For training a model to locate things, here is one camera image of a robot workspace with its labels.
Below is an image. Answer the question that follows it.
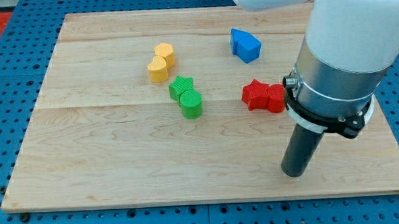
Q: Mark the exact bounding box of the yellow pentagon block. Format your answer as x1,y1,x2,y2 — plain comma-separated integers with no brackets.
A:
154,43,176,69

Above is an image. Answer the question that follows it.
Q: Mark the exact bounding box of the red star block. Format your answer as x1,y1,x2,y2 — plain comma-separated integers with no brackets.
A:
241,79,270,111

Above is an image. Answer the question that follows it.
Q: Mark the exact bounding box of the blue triangle block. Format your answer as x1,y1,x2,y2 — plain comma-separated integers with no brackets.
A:
229,28,250,55

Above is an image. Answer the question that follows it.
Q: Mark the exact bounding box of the dark grey cylindrical pointer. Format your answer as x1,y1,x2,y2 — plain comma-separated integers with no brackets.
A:
281,124,324,177

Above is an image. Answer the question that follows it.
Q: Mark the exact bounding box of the yellow heart block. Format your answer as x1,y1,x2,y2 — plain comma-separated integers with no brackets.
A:
147,56,168,83

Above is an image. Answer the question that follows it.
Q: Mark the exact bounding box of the red circle block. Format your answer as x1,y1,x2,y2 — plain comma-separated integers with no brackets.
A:
267,84,285,113

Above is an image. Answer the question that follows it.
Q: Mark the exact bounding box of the green circle block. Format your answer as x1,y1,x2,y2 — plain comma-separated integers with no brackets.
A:
179,89,203,119

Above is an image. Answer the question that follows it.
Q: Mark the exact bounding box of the wooden board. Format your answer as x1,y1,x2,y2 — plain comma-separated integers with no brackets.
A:
1,3,399,213

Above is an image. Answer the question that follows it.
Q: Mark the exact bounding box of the blue cube block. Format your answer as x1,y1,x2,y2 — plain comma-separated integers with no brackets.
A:
236,35,262,63

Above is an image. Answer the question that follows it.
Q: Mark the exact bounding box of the green star block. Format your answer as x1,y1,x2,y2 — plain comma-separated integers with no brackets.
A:
168,75,193,103

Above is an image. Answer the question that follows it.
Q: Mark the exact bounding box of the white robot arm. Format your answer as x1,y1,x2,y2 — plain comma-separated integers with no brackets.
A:
233,0,399,140

